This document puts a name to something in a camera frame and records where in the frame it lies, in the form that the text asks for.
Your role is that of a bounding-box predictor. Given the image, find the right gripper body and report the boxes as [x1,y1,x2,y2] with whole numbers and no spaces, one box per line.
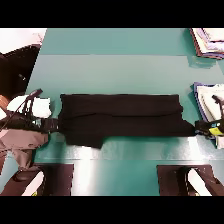
[194,119,212,136]

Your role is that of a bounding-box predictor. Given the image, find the black T-shirt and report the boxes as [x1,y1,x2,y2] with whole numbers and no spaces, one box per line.
[57,93,198,150]

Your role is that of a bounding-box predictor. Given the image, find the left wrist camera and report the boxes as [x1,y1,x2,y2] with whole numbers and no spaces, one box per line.
[20,88,44,118]

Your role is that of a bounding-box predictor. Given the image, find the pale lilac garment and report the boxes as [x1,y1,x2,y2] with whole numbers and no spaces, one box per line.
[194,28,224,54]

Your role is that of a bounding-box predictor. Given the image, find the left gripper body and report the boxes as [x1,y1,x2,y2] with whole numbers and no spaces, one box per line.
[42,117,61,135]

